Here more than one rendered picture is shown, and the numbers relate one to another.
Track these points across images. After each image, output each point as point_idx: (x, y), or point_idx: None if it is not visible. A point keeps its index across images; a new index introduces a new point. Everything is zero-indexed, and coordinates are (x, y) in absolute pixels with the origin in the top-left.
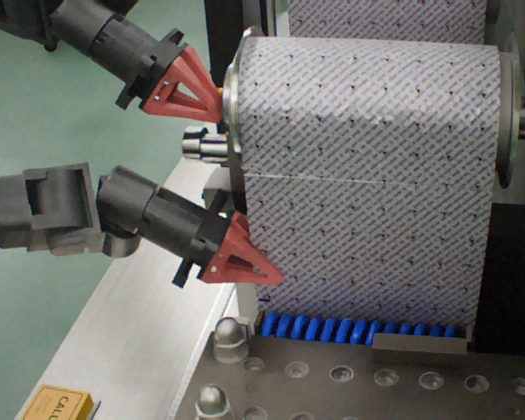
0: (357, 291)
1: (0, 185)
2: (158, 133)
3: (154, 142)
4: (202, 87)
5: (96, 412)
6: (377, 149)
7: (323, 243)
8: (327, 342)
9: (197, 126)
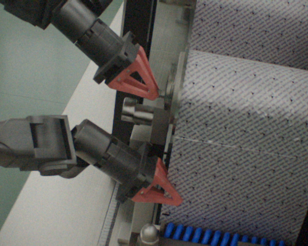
0: (227, 214)
1: (14, 125)
2: (0, 69)
3: None
4: (149, 76)
5: None
6: (260, 131)
7: (213, 183)
8: (206, 245)
9: (31, 68)
